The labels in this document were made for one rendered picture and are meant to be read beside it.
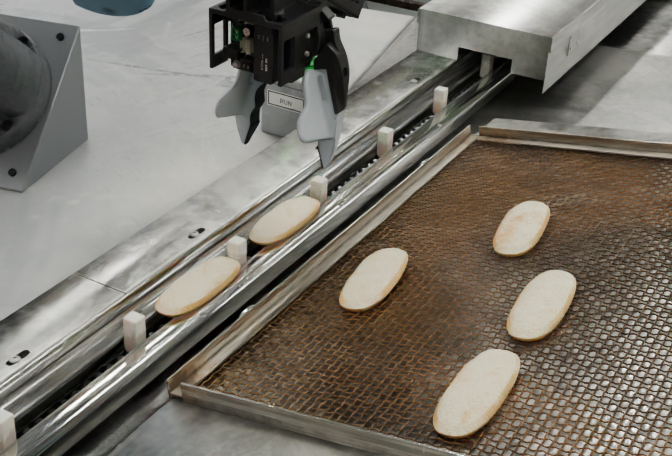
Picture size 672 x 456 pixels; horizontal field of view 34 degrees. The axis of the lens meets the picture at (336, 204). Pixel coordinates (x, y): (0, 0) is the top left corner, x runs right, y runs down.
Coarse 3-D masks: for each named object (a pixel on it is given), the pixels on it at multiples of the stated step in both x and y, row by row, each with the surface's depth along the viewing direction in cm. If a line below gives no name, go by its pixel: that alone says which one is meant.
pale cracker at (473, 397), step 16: (496, 352) 72; (464, 368) 70; (480, 368) 70; (496, 368) 70; (512, 368) 70; (464, 384) 69; (480, 384) 68; (496, 384) 68; (512, 384) 69; (448, 400) 67; (464, 400) 67; (480, 400) 67; (496, 400) 67; (448, 416) 66; (464, 416) 66; (480, 416) 66; (448, 432) 65; (464, 432) 65
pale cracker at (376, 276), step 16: (368, 256) 87; (384, 256) 86; (400, 256) 86; (368, 272) 84; (384, 272) 84; (400, 272) 84; (352, 288) 82; (368, 288) 82; (384, 288) 82; (352, 304) 80; (368, 304) 80
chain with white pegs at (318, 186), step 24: (480, 72) 139; (456, 96) 133; (384, 144) 116; (360, 168) 114; (312, 192) 106; (240, 240) 94; (240, 264) 95; (144, 336) 85; (0, 408) 74; (48, 408) 78; (0, 432) 73; (24, 432) 76
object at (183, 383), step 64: (576, 192) 96; (320, 256) 88; (640, 256) 84; (256, 320) 80; (384, 320) 79; (448, 320) 78; (192, 384) 73; (256, 384) 73; (384, 384) 72; (640, 384) 68; (384, 448) 65; (448, 448) 64; (640, 448) 63
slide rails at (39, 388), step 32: (480, 64) 140; (352, 160) 114; (384, 160) 114; (288, 192) 107; (224, 256) 96; (256, 256) 96; (160, 288) 91; (96, 352) 83; (32, 384) 79; (64, 384) 80; (96, 384) 79; (64, 416) 76
